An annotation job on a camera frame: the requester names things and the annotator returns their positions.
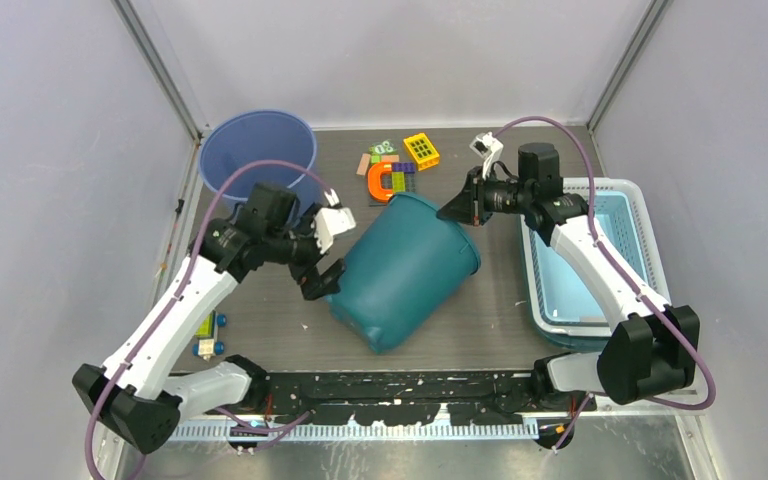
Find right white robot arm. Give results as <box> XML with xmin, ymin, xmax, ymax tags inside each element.
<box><xmin>437</xmin><ymin>133</ymin><xmax>700</xmax><ymax>411</ymax></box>

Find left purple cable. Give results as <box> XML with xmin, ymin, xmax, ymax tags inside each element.
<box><xmin>83</xmin><ymin>158</ymin><xmax>342</xmax><ymax>480</ymax></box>

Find beige toy block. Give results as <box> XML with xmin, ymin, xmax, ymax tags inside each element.
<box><xmin>356</xmin><ymin>153</ymin><xmax>372</xmax><ymax>177</ymax></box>

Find green patterned toy tile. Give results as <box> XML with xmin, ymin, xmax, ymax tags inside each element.
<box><xmin>369</xmin><ymin>140</ymin><xmax>397</xmax><ymax>156</ymax></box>

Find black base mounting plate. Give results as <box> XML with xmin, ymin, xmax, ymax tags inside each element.
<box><xmin>226</xmin><ymin>370</ymin><xmax>584</xmax><ymax>427</ymax></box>

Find light blue inner basket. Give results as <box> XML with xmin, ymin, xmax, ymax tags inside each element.
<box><xmin>529</xmin><ymin>190</ymin><xmax>649</xmax><ymax>327</ymax></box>

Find blue plastic bucket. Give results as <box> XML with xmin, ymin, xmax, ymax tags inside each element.
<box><xmin>198</xmin><ymin>110</ymin><xmax>322</xmax><ymax>211</ymax></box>

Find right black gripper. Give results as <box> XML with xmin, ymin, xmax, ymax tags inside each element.
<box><xmin>441</xmin><ymin>165</ymin><xmax>533</xmax><ymax>226</ymax></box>

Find orange horseshoe toy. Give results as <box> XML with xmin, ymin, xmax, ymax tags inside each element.
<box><xmin>366</xmin><ymin>162</ymin><xmax>394</xmax><ymax>204</ymax></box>

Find teal plastic bucket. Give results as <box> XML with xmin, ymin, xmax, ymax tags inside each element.
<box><xmin>325</xmin><ymin>193</ymin><xmax>481</xmax><ymax>354</ymax></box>

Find yellow grid toy block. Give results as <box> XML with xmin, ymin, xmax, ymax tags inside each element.
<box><xmin>403</xmin><ymin>133</ymin><xmax>440</xmax><ymax>171</ymax></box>

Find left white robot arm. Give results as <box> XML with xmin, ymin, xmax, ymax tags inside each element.
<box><xmin>72</xmin><ymin>183</ymin><xmax>356</xmax><ymax>454</ymax></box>

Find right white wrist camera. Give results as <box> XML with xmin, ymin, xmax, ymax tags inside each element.
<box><xmin>469</xmin><ymin>132</ymin><xmax>504</xmax><ymax>180</ymax></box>

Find white plastic basket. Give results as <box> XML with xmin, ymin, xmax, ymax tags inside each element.
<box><xmin>519</xmin><ymin>178</ymin><xmax>671</xmax><ymax>350</ymax></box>

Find toy train blocks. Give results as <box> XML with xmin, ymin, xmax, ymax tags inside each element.
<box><xmin>192</xmin><ymin>310</ymin><xmax>227</xmax><ymax>360</ymax></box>

